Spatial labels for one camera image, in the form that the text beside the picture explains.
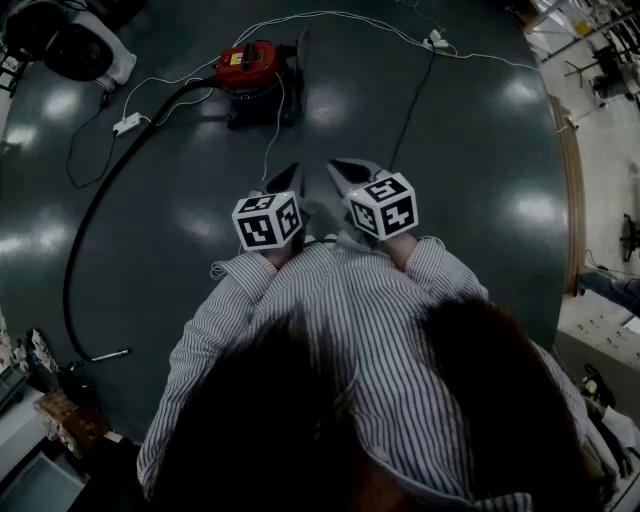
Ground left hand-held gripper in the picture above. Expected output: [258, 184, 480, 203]
[231, 162, 306, 251]

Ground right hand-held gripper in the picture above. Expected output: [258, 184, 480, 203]
[326, 158, 419, 242]

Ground person's right forearm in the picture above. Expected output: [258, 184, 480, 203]
[387, 232, 491, 311]

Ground person's left forearm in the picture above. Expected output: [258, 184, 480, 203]
[167, 244, 297, 401]

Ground person's legs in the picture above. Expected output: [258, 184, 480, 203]
[299, 198, 351, 246]

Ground red vacuum cleaner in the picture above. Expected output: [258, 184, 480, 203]
[213, 39, 304, 132]

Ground person's striped shirt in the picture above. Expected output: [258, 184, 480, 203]
[136, 230, 609, 512]

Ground curved wooden strip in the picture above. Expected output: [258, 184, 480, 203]
[548, 93, 587, 297]

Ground black chair base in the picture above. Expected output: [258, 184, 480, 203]
[618, 213, 640, 262]

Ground floral cloth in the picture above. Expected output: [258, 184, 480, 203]
[33, 388, 110, 460]

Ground grey storage box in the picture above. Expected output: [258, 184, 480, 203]
[0, 449, 87, 512]

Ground black power cable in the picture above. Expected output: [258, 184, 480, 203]
[388, 46, 437, 172]

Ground long white cable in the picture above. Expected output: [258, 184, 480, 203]
[231, 9, 542, 73]

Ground black vacuum hose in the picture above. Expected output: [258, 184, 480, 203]
[62, 82, 222, 364]

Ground thin black cable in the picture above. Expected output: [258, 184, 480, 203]
[64, 91, 119, 191]

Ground metal table frame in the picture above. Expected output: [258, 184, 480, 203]
[522, 0, 640, 109]

